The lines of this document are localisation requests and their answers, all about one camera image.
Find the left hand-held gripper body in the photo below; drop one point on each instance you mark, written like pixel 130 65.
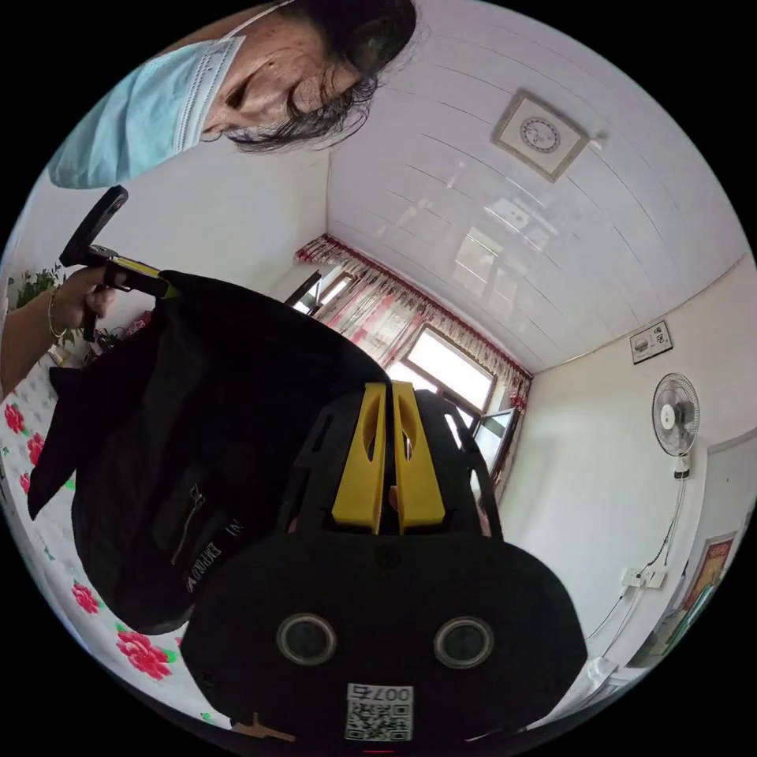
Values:
pixel 118 279

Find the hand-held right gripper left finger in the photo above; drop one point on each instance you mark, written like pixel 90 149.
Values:
pixel 358 473

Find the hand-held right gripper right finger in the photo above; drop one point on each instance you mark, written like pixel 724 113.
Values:
pixel 419 479

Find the black long sleeve shirt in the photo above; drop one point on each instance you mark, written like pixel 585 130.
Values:
pixel 207 384

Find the person's left forearm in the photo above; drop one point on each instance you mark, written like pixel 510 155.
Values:
pixel 26 346

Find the person's left hand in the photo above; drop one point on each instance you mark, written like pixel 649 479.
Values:
pixel 80 304

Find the green potted plant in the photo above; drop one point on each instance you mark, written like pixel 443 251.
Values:
pixel 36 285

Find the window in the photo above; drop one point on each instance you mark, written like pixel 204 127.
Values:
pixel 449 366

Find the red and white curtain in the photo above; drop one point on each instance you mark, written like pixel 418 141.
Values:
pixel 378 307

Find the person's body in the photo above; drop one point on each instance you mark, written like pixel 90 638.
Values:
pixel 195 83

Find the square ceiling lamp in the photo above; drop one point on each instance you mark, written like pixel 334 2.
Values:
pixel 539 135

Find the white wall socket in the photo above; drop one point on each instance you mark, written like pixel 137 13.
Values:
pixel 643 578

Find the white wall fan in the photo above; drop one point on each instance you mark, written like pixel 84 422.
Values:
pixel 675 414

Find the framed wall picture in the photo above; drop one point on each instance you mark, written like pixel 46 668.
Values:
pixel 651 343

